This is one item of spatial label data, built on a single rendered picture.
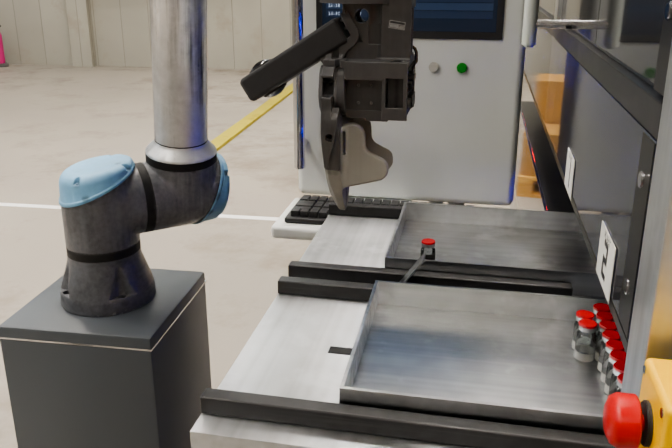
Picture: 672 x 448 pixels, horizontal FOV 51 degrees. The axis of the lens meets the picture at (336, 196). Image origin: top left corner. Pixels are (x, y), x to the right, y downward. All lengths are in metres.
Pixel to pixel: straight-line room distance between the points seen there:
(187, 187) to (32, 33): 10.05
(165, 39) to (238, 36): 8.81
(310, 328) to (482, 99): 0.82
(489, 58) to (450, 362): 0.86
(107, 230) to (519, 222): 0.69
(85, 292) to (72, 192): 0.16
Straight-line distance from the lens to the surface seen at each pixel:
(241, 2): 9.86
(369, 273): 1.01
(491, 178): 1.61
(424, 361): 0.84
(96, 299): 1.17
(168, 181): 1.16
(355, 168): 0.67
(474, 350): 0.87
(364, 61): 0.64
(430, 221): 1.27
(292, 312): 0.94
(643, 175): 0.65
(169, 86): 1.12
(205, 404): 0.75
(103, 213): 1.14
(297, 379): 0.80
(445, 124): 1.58
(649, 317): 0.61
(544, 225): 1.27
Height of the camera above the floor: 1.31
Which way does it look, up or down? 18 degrees down
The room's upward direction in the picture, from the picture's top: straight up
